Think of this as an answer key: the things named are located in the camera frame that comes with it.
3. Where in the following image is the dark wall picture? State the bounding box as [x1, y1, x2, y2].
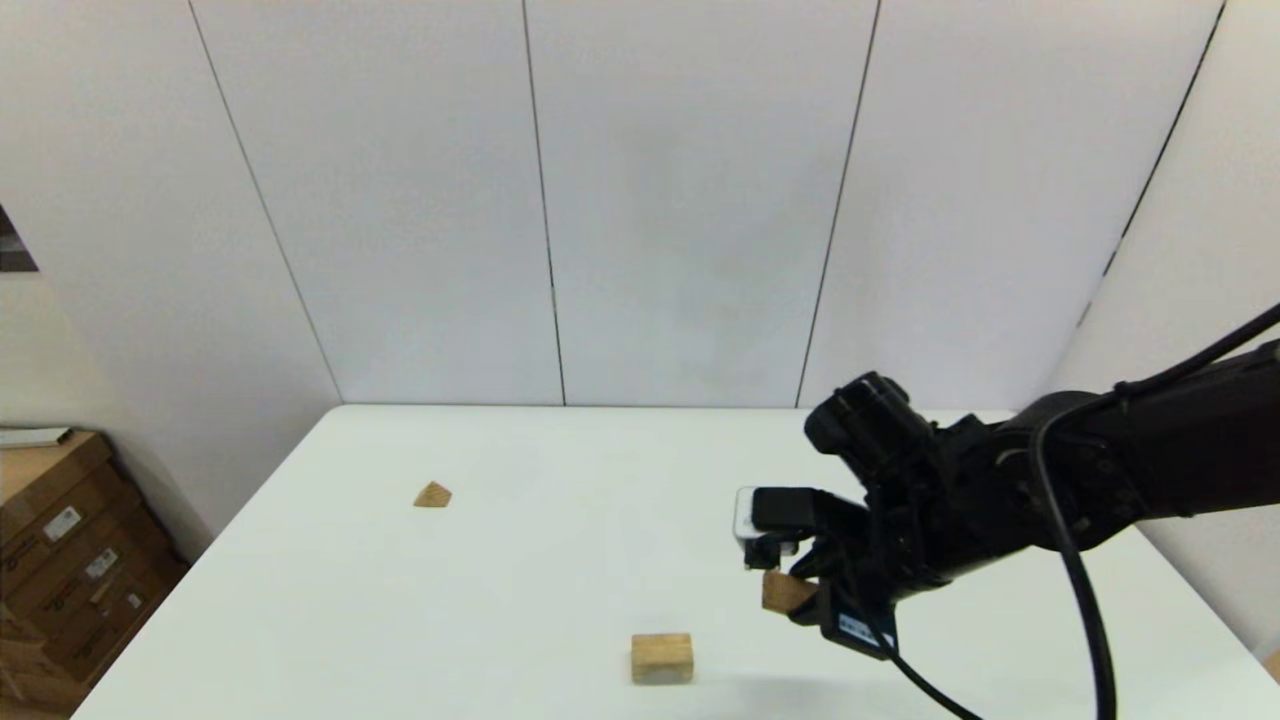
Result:
[0, 203, 40, 274]

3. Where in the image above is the brown cardboard box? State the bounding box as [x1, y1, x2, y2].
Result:
[30, 545, 193, 691]
[0, 490, 166, 626]
[0, 430, 131, 576]

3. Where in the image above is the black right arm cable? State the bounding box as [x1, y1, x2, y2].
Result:
[860, 303, 1280, 720]

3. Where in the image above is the rectangular wooden block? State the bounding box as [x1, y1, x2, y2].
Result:
[761, 569, 820, 614]

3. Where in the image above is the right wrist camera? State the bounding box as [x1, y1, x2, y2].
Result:
[734, 486, 817, 547]

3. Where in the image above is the arched wooden block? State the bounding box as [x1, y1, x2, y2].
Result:
[630, 632, 695, 686]

